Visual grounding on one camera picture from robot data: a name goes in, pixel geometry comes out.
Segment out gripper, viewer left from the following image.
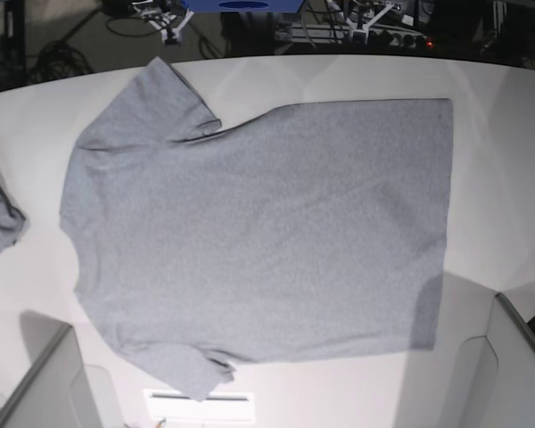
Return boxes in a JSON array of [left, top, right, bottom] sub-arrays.
[[133, 0, 193, 45]]

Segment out grey partition panel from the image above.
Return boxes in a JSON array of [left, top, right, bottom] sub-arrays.
[[0, 310, 105, 427], [443, 293, 535, 427]]

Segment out grey partition panel right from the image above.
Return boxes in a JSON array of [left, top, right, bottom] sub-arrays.
[[443, 293, 535, 427]]

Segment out grey partition panel left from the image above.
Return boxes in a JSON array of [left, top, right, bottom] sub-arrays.
[[0, 310, 105, 427]]

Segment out blue box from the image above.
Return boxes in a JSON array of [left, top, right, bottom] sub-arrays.
[[181, 0, 304, 13]]

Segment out gripper, viewer right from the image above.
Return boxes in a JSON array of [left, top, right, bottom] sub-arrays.
[[345, 1, 404, 43]]

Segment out black power strip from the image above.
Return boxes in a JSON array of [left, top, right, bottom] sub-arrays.
[[275, 24, 433, 49]]

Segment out grey T-shirt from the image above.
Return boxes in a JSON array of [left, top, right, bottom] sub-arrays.
[[60, 59, 453, 401]]

